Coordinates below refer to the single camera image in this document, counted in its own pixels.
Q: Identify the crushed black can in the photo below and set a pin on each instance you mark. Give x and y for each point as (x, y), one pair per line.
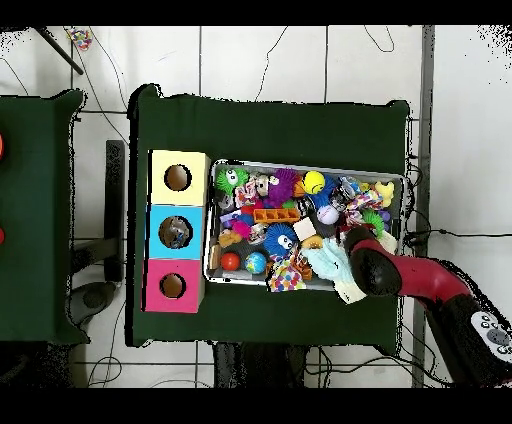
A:
(306, 206)

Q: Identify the wooden three-hole box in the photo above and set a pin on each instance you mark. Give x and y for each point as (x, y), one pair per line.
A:
(160, 192)

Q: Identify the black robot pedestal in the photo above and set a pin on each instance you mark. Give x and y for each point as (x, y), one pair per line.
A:
(256, 368)

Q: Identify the small multicoloured toy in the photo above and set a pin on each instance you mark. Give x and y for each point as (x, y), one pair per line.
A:
(80, 38)

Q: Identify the small red object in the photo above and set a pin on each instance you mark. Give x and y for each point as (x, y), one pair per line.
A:
(1, 146)
(1, 236)

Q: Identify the black tripod leg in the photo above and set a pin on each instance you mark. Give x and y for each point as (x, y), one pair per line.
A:
(60, 52)

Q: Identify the red rubber ball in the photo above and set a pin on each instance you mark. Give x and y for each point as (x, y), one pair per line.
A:
(230, 262)

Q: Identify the green spiky toy with eyes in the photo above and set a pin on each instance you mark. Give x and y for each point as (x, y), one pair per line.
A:
(230, 180)

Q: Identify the dark green tablecloth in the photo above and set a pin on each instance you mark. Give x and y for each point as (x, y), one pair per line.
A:
(280, 132)
(32, 200)

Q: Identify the yellow smiley ball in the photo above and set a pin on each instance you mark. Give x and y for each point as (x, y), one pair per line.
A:
(313, 182)

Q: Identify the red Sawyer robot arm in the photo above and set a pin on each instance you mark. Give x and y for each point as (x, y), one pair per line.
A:
(424, 276)

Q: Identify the grey chair base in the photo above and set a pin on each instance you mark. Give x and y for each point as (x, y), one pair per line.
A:
(92, 298)

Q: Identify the mint green cloth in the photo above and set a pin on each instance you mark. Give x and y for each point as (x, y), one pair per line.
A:
(328, 260)

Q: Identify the crushed silver can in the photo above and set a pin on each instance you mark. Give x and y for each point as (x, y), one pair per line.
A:
(342, 198)

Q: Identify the blue spiky ball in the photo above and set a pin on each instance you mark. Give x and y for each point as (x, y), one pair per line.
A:
(280, 240)

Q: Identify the polka dot paper napkin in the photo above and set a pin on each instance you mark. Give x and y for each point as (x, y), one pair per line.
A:
(284, 279)

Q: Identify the purple spiky toy with eyes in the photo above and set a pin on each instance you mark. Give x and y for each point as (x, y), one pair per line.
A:
(284, 188)

